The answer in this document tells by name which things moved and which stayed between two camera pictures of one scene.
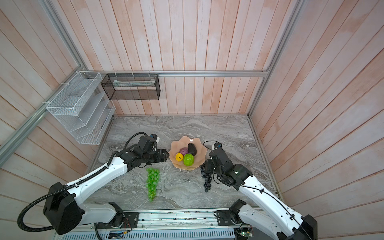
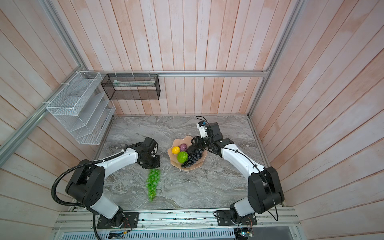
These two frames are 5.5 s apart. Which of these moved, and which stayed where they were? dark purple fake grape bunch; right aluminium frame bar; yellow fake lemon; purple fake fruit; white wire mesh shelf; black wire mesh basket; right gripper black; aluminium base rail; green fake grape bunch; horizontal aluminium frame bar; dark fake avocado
Moved: purple fake fruit; right gripper black; dark purple fake grape bunch; yellow fake lemon
Stayed: right aluminium frame bar; aluminium base rail; dark fake avocado; black wire mesh basket; green fake grape bunch; horizontal aluminium frame bar; white wire mesh shelf
